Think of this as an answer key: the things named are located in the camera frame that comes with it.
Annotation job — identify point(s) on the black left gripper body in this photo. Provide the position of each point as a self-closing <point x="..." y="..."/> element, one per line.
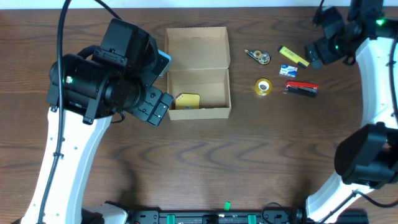
<point x="152" y="106"/>

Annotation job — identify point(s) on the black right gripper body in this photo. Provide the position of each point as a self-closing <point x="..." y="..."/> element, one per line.
<point x="313" y="54"/>

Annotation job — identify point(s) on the yellow sticky note pad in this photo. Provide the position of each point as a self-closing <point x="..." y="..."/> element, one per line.
<point x="187" y="101"/>

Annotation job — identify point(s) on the red black stapler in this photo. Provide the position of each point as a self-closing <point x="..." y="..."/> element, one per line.
<point x="302" y="88"/>

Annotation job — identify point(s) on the brown cardboard box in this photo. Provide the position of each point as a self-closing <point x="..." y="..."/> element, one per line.
<point x="200" y="65"/>

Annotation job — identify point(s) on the yellow adhesive tape roll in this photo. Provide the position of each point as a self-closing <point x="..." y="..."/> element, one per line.
<point x="263" y="87"/>

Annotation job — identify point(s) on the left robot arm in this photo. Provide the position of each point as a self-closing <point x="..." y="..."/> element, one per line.
<point x="86" y="90"/>

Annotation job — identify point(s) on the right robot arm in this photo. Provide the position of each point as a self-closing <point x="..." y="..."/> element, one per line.
<point x="367" y="159"/>

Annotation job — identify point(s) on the yellow highlighter pen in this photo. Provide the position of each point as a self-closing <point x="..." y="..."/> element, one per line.
<point x="293" y="56"/>

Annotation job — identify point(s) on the small blue white staples box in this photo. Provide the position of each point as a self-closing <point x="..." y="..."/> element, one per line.
<point x="288" y="70"/>

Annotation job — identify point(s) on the correction tape dispenser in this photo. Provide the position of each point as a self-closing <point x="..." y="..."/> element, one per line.
<point x="261" y="57"/>

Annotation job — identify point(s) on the small green clip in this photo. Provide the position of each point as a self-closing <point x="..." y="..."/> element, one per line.
<point x="227" y="206"/>

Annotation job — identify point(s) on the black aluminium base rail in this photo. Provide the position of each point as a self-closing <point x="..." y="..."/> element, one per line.
<point x="277" y="216"/>

